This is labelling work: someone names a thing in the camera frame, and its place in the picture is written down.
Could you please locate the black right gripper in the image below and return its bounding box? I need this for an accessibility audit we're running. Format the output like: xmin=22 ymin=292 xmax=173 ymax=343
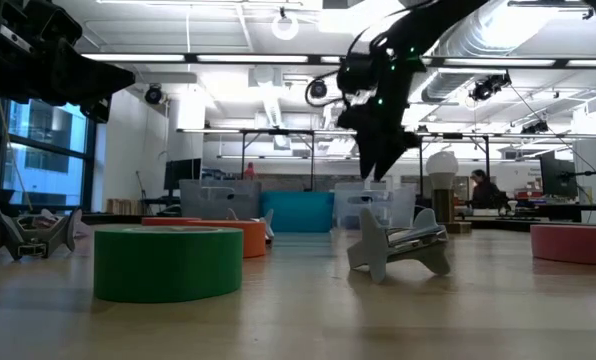
xmin=337 ymin=89 xmax=422 ymax=181

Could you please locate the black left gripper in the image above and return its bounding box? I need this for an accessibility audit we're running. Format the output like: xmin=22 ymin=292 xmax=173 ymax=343
xmin=0 ymin=0 xmax=136 ymax=124

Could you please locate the orange tape roll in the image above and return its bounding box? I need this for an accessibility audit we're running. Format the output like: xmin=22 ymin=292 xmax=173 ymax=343
xmin=186 ymin=219 xmax=268 ymax=260

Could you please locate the red tape roll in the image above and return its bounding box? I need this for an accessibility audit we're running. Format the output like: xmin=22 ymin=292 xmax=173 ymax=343
xmin=140 ymin=215 xmax=204 ymax=228

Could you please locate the grey bracket part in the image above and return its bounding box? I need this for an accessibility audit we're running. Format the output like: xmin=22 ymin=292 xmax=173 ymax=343
xmin=0 ymin=201 xmax=84 ymax=262

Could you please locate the green tape roll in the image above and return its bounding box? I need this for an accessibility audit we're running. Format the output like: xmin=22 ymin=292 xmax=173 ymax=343
xmin=93 ymin=225 xmax=245 ymax=304

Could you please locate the pink tape roll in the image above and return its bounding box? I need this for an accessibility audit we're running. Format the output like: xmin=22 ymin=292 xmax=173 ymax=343
xmin=529 ymin=223 xmax=596 ymax=267

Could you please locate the clear plastic bin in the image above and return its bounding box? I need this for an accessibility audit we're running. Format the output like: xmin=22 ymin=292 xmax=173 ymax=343
xmin=333 ymin=182 xmax=418 ymax=231

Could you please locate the black ceiling spotlight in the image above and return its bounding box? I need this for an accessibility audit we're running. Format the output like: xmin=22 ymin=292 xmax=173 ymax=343
xmin=309 ymin=78 xmax=329 ymax=100
xmin=144 ymin=83 xmax=165 ymax=106
xmin=520 ymin=119 xmax=552 ymax=136
xmin=468 ymin=72 xmax=513 ymax=103

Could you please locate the white bulb brass lamp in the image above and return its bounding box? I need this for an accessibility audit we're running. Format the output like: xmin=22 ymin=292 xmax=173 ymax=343
xmin=416 ymin=151 xmax=474 ymax=235

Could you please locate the teal plastic bin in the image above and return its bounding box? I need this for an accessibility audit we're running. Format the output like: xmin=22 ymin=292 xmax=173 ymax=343
xmin=258 ymin=191 xmax=336 ymax=234

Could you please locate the black monitor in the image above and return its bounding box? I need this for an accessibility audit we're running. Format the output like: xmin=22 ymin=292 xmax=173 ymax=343
xmin=538 ymin=149 xmax=579 ymax=201
xmin=163 ymin=158 xmax=203 ymax=192

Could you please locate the wooden crate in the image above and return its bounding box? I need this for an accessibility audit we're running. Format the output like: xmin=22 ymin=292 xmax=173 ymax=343
xmin=106 ymin=197 xmax=144 ymax=216

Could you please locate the grey translucent plastic bin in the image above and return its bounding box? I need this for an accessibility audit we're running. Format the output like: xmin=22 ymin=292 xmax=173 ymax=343
xmin=179 ymin=178 xmax=263 ymax=222

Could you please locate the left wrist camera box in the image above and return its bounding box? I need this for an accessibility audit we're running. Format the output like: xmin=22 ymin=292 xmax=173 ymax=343
xmin=0 ymin=0 xmax=83 ymax=54

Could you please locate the black rig frame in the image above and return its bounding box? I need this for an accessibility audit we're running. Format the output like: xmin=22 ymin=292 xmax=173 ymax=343
xmin=239 ymin=128 xmax=317 ymax=194
xmin=417 ymin=132 xmax=492 ymax=199

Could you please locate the black aluminium table frame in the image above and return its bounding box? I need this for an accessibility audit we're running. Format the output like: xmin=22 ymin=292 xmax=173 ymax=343
xmin=0 ymin=187 xmax=596 ymax=242

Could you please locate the white ring fixture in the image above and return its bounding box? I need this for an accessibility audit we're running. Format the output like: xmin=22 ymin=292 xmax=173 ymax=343
xmin=271 ymin=12 xmax=300 ymax=42

